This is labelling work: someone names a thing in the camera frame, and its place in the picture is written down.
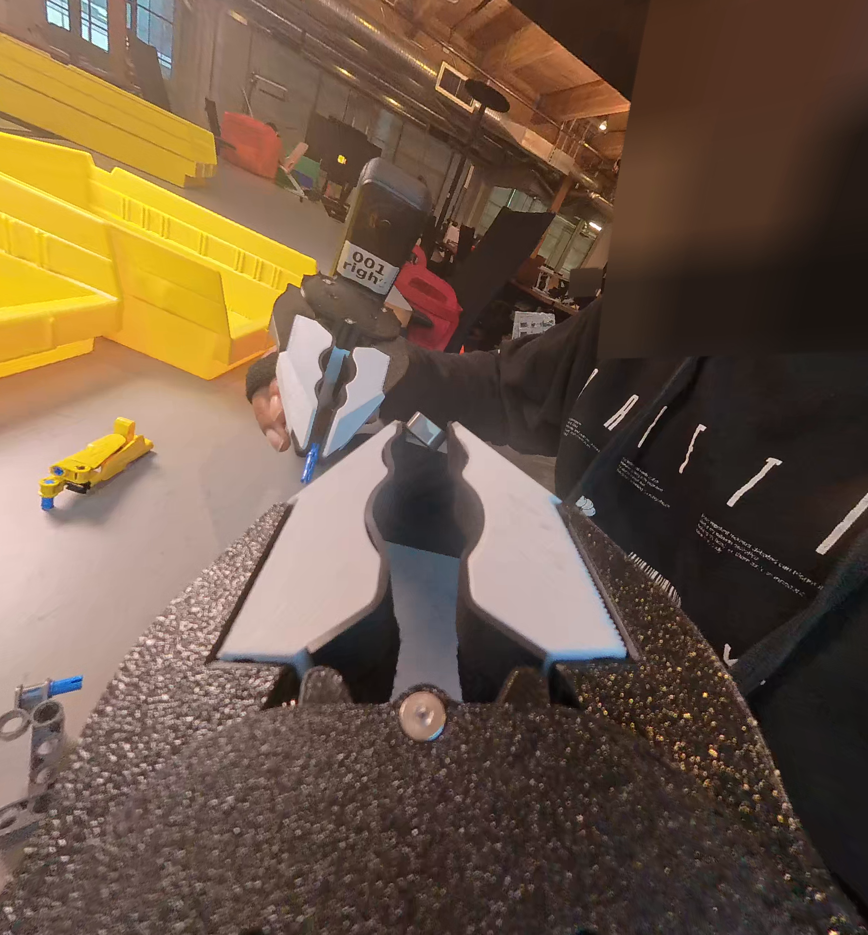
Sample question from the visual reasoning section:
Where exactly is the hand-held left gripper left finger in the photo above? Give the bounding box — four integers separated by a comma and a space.
215, 424, 408, 685

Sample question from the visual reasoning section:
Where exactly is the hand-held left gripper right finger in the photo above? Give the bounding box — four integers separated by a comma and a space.
439, 424, 630, 691

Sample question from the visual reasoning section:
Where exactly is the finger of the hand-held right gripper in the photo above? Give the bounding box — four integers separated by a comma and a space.
279, 313, 338, 442
320, 347, 394, 458

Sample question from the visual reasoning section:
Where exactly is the blue axle pin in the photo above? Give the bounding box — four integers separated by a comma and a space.
300, 351, 351, 486

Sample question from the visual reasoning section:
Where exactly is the large yellow bin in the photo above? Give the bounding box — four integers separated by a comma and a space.
0, 234, 122, 390

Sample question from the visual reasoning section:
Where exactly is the grey bent beam piece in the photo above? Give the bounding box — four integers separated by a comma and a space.
0, 699, 70, 847

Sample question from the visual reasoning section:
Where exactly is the person's right forearm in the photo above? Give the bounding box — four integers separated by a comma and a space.
383, 300, 613, 457

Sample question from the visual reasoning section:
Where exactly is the grey desk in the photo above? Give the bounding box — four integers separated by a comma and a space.
0, 334, 559, 935

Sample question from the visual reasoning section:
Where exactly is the red bag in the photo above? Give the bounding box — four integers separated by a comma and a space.
398, 249, 462, 353

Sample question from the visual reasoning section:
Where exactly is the red container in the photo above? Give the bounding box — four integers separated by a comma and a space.
222, 110, 283, 181

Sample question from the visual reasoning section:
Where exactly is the small yellow block assembly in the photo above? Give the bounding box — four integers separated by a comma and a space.
40, 417, 156, 511

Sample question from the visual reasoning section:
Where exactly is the yellow bins stack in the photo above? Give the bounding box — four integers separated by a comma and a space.
0, 22, 220, 189

